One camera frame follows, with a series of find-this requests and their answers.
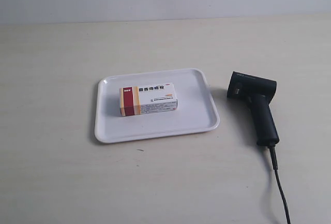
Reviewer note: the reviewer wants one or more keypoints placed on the white red medicine box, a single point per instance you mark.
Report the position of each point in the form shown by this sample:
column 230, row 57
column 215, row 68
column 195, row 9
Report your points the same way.
column 147, row 99

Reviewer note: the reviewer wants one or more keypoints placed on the white plastic tray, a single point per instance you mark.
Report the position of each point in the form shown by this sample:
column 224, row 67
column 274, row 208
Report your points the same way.
column 196, row 108

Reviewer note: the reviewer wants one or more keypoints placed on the black handheld barcode scanner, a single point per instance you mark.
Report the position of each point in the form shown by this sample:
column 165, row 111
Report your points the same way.
column 257, row 93

